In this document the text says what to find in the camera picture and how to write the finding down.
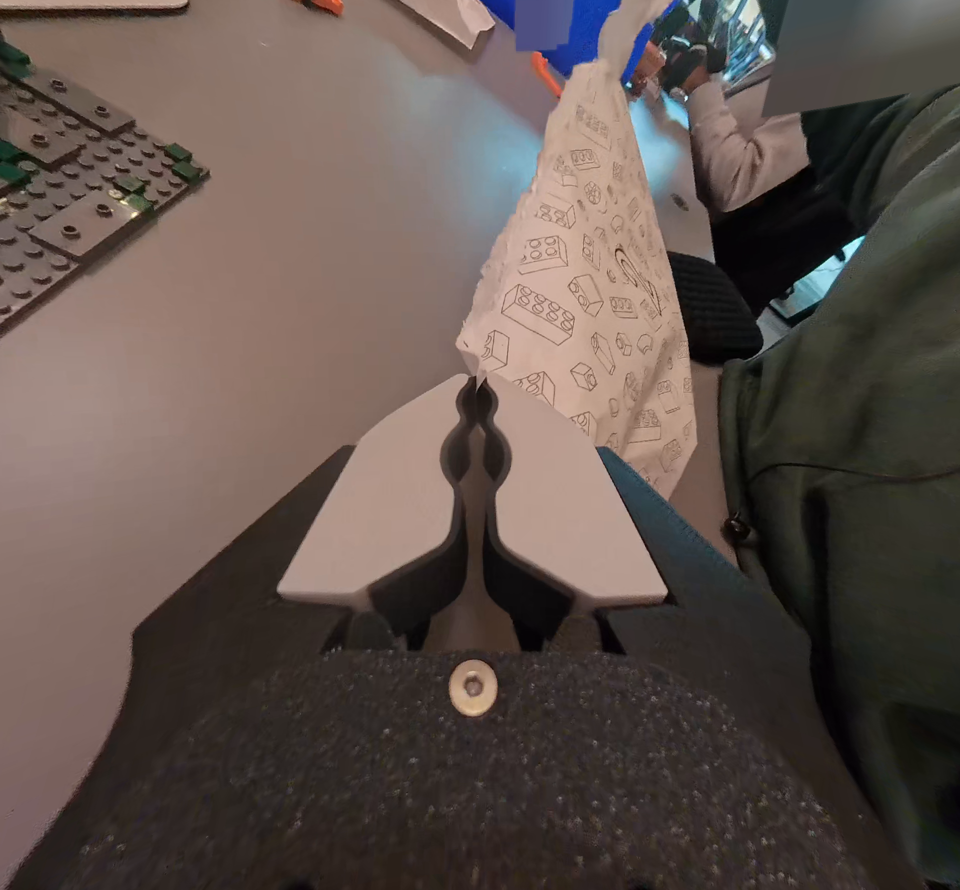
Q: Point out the black chair armrest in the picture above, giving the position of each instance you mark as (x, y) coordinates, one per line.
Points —
(712, 305)

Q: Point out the large brick-print paper bag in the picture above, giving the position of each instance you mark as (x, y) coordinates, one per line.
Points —
(570, 267)

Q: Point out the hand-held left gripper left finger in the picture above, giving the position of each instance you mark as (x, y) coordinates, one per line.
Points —
(375, 507)

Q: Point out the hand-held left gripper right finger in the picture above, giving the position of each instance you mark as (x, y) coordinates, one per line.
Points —
(570, 515)

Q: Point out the orange brick separator tool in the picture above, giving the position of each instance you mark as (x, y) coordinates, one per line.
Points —
(546, 76)

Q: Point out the grey brick building model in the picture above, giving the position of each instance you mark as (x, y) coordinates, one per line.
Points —
(75, 177)

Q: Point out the grey desk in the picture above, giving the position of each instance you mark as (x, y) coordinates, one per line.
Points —
(300, 267)

